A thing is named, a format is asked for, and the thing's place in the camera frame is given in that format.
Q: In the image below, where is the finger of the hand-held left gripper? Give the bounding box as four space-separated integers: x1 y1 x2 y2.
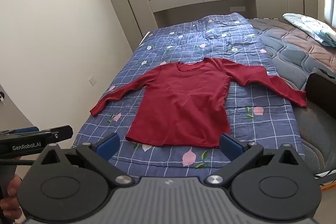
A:
0 126 40 135
0 125 73 143

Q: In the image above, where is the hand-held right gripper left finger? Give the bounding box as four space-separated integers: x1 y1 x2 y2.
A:
38 132 134 188

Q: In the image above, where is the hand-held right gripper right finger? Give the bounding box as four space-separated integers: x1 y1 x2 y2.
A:
205 133 302 187

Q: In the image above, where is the red long-sleeved shirt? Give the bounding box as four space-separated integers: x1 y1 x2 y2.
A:
90 57 307 148

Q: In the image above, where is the person's left hand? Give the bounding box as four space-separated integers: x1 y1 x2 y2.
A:
0 175 23 220

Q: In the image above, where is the beige door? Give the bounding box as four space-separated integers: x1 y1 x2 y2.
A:
0 82 37 132

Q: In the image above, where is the dark brown furniture piece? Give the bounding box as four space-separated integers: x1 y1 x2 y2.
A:
305 68 336 109

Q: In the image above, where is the grey brown quilted mattress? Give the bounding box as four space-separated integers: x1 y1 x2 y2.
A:
248 17 336 182

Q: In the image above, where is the blue floral checked quilt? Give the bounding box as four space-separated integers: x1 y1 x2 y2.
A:
71 12 306 169

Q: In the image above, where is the beige built-in wardrobe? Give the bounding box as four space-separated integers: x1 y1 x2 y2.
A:
91 0 158 54

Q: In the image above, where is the white floral pillow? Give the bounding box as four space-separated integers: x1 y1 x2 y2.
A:
282 13 336 47

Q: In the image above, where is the beige padded headboard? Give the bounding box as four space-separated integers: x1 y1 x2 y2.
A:
323 0 336 29

